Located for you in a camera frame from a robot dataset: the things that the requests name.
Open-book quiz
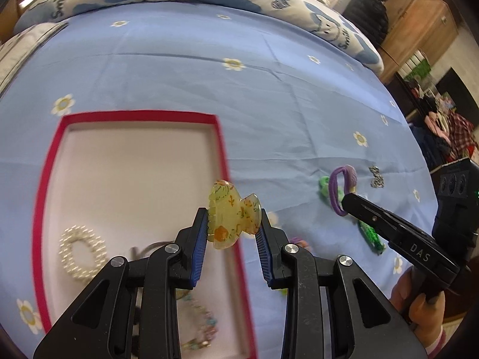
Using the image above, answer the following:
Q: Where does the striped white pillow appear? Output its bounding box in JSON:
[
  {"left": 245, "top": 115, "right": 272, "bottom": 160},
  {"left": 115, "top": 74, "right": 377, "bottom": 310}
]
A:
[{"left": 0, "top": 21, "right": 68, "bottom": 93}]

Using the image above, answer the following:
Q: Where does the silver rhinestone bow clip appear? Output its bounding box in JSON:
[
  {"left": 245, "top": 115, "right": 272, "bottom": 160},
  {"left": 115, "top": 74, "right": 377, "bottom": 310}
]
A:
[{"left": 369, "top": 165, "right": 385, "bottom": 188}]

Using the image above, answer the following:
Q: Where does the pastel beaded bracelet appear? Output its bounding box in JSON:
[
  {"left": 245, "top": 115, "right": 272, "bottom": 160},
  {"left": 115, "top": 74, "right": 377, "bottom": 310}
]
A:
[{"left": 175, "top": 288, "right": 220, "bottom": 352}]

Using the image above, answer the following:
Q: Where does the white pearl scrunchie bracelet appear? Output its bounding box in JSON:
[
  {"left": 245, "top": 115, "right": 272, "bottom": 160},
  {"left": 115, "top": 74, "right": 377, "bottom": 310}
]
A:
[{"left": 58, "top": 224, "right": 108, "bottom": 284}]

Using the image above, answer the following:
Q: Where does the pile of clothes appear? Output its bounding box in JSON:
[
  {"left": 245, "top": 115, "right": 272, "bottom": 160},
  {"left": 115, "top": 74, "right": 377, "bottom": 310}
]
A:
[{"left": 407, "top": 80, "right": 478, "bottom": 171}]

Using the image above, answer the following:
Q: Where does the wooden wardrobe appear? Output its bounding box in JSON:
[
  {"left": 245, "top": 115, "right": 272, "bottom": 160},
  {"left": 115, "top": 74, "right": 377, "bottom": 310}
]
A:
[{"left": 379, "top": 0, "right": 459, "bottom": 84}]

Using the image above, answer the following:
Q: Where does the red-rimmed white tray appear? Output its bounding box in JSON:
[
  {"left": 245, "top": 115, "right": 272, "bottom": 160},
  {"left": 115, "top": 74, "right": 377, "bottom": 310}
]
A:
[{"left": 32, "top": 110, "right": 257, "bottom": 358}]

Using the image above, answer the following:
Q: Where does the purple hair tie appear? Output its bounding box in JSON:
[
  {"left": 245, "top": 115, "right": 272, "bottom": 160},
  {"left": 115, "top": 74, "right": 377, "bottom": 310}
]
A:
[{"left": 329, "top": 165, "right": 360, "bottom": 217}]

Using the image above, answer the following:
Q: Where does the green braided hair tie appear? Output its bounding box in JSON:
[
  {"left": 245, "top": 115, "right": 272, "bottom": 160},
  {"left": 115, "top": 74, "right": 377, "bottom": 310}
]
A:
[{"left": 318, "top": 176, "right": 386, "bottom": 255}]

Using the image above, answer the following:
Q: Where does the yellow floral hair claw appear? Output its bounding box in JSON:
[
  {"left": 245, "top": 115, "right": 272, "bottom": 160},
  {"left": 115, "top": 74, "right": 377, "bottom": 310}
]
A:
[{"left": 208, "top": 180, "right": 261, "bottom": 250}]

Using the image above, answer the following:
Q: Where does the right hand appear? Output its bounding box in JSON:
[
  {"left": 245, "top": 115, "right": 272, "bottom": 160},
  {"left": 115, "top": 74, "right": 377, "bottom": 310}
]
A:
[{"left": 390, "top": 268, "right": 446, "bottom": 351}]

